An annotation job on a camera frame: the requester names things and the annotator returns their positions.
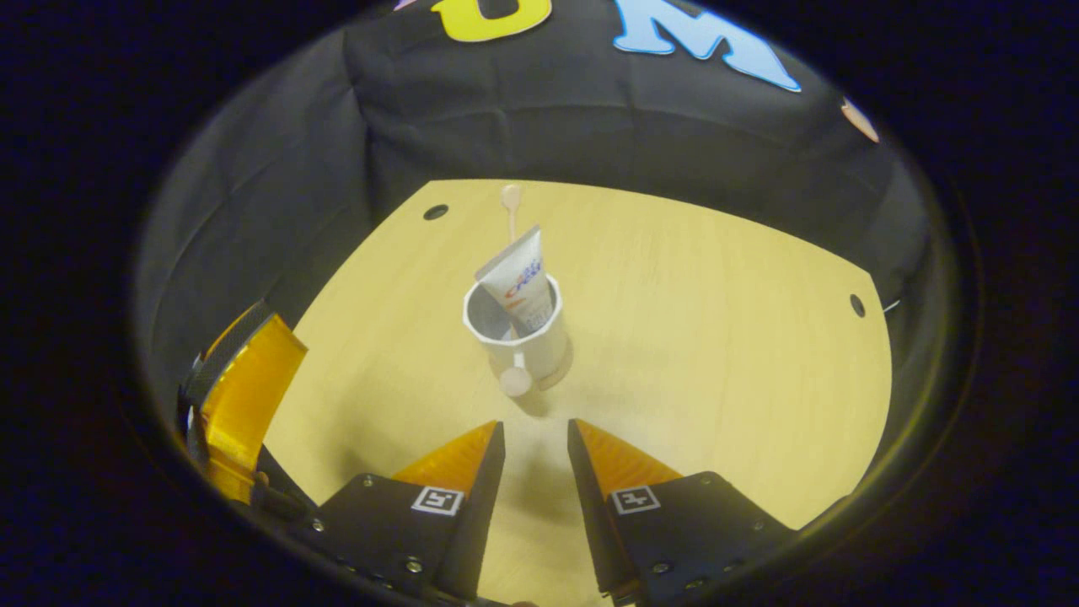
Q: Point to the wooden desktop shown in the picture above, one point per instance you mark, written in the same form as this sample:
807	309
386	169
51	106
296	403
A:
716	354

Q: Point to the beige toothbrush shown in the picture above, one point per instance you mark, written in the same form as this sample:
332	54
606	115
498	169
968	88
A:
511	202

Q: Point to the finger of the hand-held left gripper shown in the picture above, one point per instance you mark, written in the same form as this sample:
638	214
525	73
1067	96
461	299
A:
249	388

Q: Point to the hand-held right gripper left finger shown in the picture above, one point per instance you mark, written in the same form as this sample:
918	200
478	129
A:
480	506

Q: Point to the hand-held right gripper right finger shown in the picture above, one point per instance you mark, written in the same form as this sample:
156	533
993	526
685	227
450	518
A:
594	506

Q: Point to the white toothpaste tube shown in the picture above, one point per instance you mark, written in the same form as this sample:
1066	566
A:
518	278

